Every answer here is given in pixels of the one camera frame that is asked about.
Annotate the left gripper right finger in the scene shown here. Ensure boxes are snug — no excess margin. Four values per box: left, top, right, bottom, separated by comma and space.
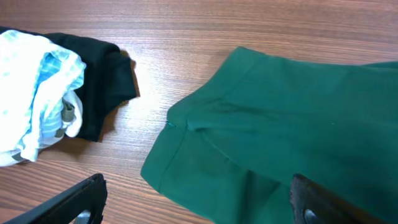
290, 174, 383, 224

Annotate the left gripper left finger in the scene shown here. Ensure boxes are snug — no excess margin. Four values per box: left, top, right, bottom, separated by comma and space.
4, 173, 108, 224

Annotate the green shirt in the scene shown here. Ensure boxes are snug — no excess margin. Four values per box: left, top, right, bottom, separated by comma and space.
141, 47, 397, 223

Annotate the white blue checked cloth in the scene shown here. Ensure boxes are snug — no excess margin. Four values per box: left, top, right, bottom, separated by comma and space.
1, 30, 86, 167

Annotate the black folded garment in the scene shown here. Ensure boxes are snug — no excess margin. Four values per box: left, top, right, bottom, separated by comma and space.
1, 27, 136, 141

